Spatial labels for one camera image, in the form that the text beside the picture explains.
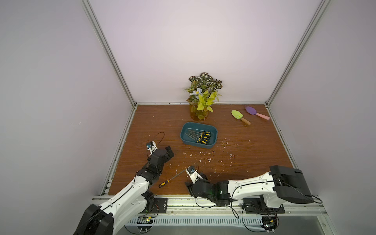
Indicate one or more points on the aluminium rail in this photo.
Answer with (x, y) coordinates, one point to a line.
(179, 205)

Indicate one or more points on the right circuit board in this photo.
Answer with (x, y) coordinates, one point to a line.
(270, 223)

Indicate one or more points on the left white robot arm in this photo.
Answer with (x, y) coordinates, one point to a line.
(111, 216)

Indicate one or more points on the long file yellow handle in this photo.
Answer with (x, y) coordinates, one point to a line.
(169, 180)

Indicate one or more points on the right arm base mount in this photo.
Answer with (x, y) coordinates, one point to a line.
(258, 206)

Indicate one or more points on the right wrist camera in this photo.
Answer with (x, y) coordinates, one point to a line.
(193, 174)

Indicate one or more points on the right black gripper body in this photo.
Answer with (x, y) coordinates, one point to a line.
(198, 186)

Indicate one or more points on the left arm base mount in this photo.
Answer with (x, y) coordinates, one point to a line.
(151, 205)

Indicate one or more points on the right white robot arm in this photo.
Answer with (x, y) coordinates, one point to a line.
(279, 185)

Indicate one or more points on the green trowel wooden handle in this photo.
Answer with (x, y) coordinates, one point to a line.
(239, 115)

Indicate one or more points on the left circuit board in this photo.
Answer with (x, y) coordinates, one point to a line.
(144, 224)

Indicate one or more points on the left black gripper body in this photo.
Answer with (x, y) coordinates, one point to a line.
(166, 157)

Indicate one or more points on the teal plastic storage box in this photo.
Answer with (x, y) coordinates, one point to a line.
(202, 127)

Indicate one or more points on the amber glass vase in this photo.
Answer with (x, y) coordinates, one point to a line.
(198, 115)

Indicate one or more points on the artificial plant bouquet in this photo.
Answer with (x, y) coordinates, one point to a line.
(203, 91)

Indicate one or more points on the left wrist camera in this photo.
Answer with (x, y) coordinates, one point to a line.
(151, 147)

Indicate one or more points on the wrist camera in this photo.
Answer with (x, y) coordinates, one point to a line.
(151, 147)
(193, 174)

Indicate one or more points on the circuit board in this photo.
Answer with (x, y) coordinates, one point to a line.
(144, 224)
(270, 223)

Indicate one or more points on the purple trowel pink handle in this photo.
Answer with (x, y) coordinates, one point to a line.
(253, 111)

